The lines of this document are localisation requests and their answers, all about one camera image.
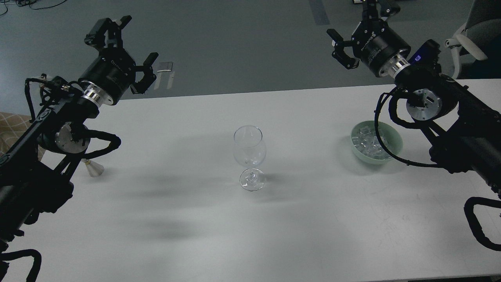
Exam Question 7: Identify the beige checkered cushion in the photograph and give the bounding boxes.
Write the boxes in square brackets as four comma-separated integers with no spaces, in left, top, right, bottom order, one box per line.
[0,112,31,157]

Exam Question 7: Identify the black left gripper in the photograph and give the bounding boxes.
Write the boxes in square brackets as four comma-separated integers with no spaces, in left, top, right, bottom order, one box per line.
[78,15,158,105]

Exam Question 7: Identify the steel cocktail jigger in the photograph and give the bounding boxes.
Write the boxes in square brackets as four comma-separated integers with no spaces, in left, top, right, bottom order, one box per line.
[81,159,105,178]

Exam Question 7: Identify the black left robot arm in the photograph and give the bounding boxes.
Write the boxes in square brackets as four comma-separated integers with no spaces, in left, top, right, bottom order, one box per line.
[0,15,158,282]

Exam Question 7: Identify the black floor cables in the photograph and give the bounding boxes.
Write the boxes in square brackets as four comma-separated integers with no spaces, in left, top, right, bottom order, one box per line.
[0,0,69,17]

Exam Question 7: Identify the green bowl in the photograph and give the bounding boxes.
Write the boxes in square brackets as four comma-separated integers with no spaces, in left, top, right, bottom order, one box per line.
[350,120,403,165]

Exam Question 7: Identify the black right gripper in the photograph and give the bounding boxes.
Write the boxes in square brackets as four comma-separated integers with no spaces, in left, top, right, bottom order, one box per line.
[327,0,411,78]

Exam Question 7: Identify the clear ice cubes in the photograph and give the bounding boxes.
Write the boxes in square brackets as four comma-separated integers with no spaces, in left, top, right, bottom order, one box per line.
[351,125,392,160]

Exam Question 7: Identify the clear wine glass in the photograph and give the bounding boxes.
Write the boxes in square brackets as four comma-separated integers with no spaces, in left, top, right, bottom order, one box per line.
[233,125,267,192]

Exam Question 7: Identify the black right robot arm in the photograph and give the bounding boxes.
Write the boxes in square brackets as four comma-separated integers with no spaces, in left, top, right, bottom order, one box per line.
[327,0,501,196]

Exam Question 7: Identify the white grey office chair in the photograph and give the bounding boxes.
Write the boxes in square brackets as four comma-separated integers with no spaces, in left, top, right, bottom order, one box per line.
[444,0,501,79]

